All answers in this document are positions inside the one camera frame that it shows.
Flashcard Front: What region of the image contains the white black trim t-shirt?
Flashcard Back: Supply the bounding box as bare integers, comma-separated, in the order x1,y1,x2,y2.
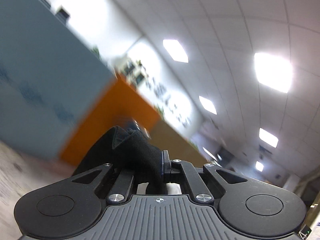
73,126,181,194

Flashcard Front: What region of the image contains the brown cardboard box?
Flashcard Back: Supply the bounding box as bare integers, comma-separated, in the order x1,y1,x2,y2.
150,119,208,167

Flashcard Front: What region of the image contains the orange cardboard box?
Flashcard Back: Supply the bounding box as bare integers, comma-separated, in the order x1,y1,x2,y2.
59,75,160,166

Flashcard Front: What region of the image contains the printed grey bed sheet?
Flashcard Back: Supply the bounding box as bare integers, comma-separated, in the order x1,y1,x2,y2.
1,142,75,239

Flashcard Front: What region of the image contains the large blue cardboard box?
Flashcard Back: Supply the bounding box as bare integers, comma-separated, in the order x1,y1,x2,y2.
1,0,116,159

